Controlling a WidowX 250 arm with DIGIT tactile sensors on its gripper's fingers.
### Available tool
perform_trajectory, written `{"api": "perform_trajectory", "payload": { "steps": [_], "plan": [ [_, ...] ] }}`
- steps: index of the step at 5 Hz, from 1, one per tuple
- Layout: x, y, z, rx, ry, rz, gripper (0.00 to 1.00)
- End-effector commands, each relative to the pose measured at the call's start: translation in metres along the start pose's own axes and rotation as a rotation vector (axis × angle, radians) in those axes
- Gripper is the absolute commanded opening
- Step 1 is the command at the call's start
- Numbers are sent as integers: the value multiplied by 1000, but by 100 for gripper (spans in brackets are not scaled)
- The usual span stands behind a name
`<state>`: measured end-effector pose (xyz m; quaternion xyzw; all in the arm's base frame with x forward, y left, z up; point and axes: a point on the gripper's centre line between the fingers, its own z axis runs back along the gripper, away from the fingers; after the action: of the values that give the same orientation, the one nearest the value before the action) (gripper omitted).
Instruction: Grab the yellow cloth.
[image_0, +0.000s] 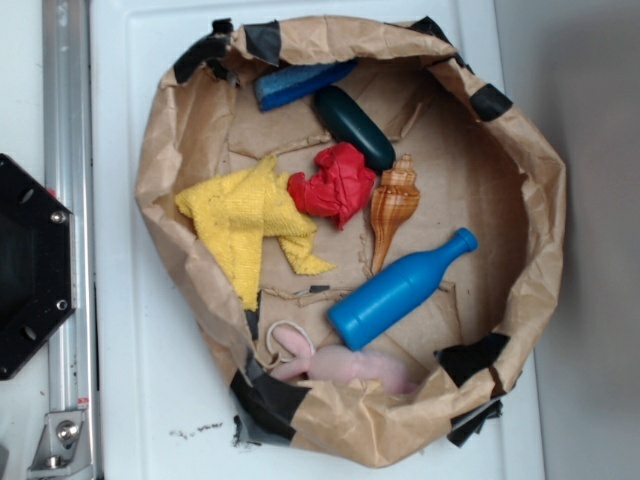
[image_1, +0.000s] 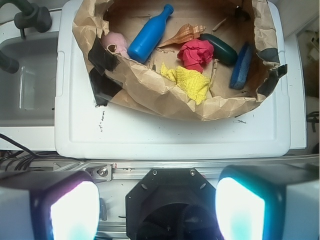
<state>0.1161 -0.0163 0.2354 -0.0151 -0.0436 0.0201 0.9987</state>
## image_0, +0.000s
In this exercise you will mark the pink plush bunny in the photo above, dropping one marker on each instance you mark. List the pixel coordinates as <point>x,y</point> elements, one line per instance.
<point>297,356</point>

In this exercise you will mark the blue plastic bottle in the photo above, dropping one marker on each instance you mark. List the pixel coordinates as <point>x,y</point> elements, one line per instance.
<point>395,291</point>

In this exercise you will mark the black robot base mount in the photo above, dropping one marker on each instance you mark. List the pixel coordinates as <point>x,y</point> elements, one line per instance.
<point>37,291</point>

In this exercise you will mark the orange striped toy seashell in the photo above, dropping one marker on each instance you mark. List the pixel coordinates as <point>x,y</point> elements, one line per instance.
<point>394,201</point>

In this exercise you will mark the red crumpled paper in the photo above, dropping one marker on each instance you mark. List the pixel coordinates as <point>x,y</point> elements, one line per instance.
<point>339,189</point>

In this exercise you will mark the brown paper bag bin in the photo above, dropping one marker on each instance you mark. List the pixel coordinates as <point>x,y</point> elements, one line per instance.
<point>480,163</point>

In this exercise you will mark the aluminium extrusion rail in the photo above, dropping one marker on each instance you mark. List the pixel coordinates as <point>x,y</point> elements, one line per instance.
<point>72,350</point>

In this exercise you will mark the yellow microfiber cloth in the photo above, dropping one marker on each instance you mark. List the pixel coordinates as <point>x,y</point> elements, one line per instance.
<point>232,215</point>

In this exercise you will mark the dark green oval case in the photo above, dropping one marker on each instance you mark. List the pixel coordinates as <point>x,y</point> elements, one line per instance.
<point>347,122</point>

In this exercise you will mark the metal corner bracket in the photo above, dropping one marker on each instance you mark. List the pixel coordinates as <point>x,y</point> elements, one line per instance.
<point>63,451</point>

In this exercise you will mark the blue sponge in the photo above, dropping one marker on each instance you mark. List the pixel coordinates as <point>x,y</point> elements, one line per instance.
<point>297,81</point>

